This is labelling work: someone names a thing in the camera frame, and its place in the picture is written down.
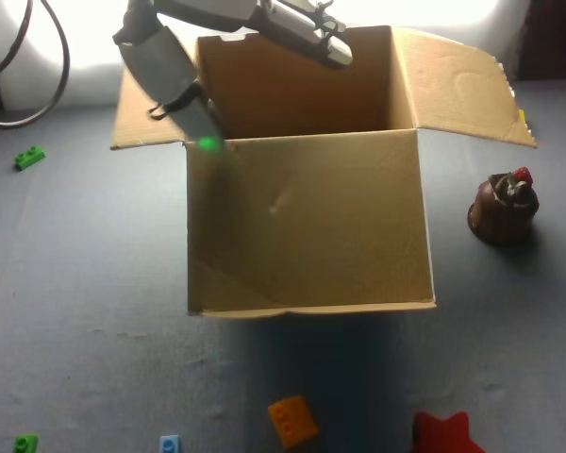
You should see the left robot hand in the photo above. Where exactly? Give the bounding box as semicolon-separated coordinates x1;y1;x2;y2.
111;0;355;155

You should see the chocolate toy cake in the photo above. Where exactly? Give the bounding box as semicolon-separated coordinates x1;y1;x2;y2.
466;165;541;245

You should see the brown and white cardboard box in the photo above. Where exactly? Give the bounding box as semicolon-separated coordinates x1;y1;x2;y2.
108;24;538;320

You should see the green toy brick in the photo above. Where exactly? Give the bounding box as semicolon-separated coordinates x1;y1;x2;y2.
11;433;41;453
13;144;47;172

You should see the grey table cloth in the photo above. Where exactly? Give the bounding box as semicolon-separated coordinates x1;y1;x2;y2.
0;77;566;453

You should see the red star toy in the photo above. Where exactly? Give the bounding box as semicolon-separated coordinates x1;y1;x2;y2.
410;410;490;453

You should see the orange toy brick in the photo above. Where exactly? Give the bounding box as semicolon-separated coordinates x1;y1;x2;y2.
267;394;320;450

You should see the thick black cable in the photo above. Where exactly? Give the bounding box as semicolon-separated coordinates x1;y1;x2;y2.
0;0;72;129

